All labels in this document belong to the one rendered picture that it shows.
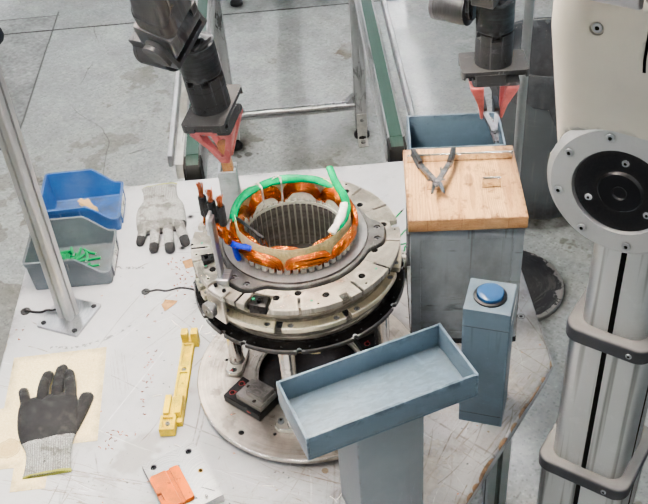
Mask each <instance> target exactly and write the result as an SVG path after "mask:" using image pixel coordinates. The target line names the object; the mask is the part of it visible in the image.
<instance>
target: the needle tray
mask: <svg viewBox="0 0 648 504"><path fill-rule="evenodd" d="M478 376H479V374H478V373H477V371H476V370H475V369H474V367H473V366H472V365H471V363H470V362H469V361H468V359H467V358H466V357H465V355H464V354H463V353H462V351H461V350H460V349H459V347H458V346H457V345H456V343H455V342H454V341H453V339H452V338H451V337H450V335H449V334H448V333H447V331H446V330H445V329H444V328H443V326H442V325H441V324H440V323H438V324H436V325H433V326H430V327H427V328H424V329H422V330H419V331H416V332H413V333H410V334H408V335H405V336H402V337H399V338H396V339H394V340H391V341H388V342H385V343H383V344H380V345H377V346H374V347H371V348H369V349H366V350H363V351H360V352H357V353H355V354H352V355H349V356H346V357H343V358H341V359H338V360H335V361H332V362H330V363H327V364H324V365H321V366H318V367H316V368H313V369H310V370H307V371H304V372H302V373H299V374H296V375H293V376H290V377H288V378H285V379H282V380H279V381H276V386H277V393H278V400H279V404H280V406H281V408H282V410H283V412H284V414H285V416H286V418H287V420H288V422H289V424H290V426H291V428H292V430H293V431H294V433H295V435H296V437H297V439H298V441H299V443H300V445H301V447H302V449H303V451H304V453H305V455H306V457H307V459H308V461H310V460H312V459H315V458H317V457H320V456H323V455H325V454H328V453H330V452H333V451H335V450H338V458H339V469H340V480H341V492H342V497H343V499H344V501H345V503H346V504H423V468H424V416H426V415H429V414H432V413H434V412H437V411H439V410H442V409H445V408H447V407H450V406H452V405H455V404H458V403H460V402H463V401H465V400H468V399H471V398H473V397H476V396H477V393H478Z"/></svg>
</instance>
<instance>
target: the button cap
mask: <svg viewBox="0 0 648 504"><path fill-rule="evenodd" d="M477 298H478V299H479V300H480V301H482V302H484V303H488V304H495V303H498V302H501V301H502V300H503V298H504V289H503V288H502V287H501V286H500V285H498V284H496V283H484V284H482V285H480V286H479V287H478V289H477Z"/></svg>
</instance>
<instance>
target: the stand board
mask: <svg viewBox="0 0 648 504"><path fill-rule="evenodd" d="M450 149H451V148H435V149H416V150H417V152H418V154H439V153H449V152H450ZM511 150H512V151H513V157H512V159H489V160H465V161H460V153H463V152H487V151H511ZM456 153H459V161H454V162H453V165H452V168H451V167H450V169H449V170H448V172H447V173H446V175H445V177H444V178H443V179H446V187H445V189H444V190H445V194H444V193H443V192H442V190H441V189H439V190H434V193H433V194H431V190H427V179H429V178H428V177H427V176H426V175H425V174H424V173H423V172H422V171H421V170H420V169H418V168H417V166H416V165H415V163H407V155H411V150H403V167H404V180H405V194H406V207H407V221H408V232H429V231H456V230H483V229H510V228H527V227H528V219H529V216H528V212H527V207H526V203H525V198H524V194H523V190H522V185H521V181H520V176H519V172H518V168H517V163H516V159H515V154H514V150H513V146H512V145H506V146H483V147H459V148H456ZM422 163H423V164H424V165H425V166H426V167H427V168H428V169H429V170H430V171H431V173H432V174H433V175H434V176H435V177H436V178H437V177H438V175H439V173H440V167H442V169H443V167H444V166H445V164H446V163H447V161H441V162H422ZM495 176H501V187H489V188H482V177H495Z"/></svg>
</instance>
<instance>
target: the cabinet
mask: <svg viewBox="0 0 648 504"><path fill-rule="evenodd" d="M524 235H525V228H510V229H483V230H456V231H429V232H408V221H407V207H406V280H407V295H408V310H409V325H410V333H413V332H416V331H419V330H422V329H424V328H427V327H430V326H433V325H436V324H438V323H440V324H441V325H442V326H443V328H444V329H445V330H446V331H447V333H448V334H449V335H450V337H451V338H452V339H453V341H454V342H455V343H462V320H463V307H464V303H465V299H466V295H467V291H468V287H469V283H470V279H471V278H476V279H483V280H490V281H497V282H504V283H511V284H517V292H516V305H515V314H514V325H513V336H512V341H515V340H516V335H515V333H516V322H517V311H518V300H519V289H520V278H521V267H522V256H523V245H524Z"/></svg>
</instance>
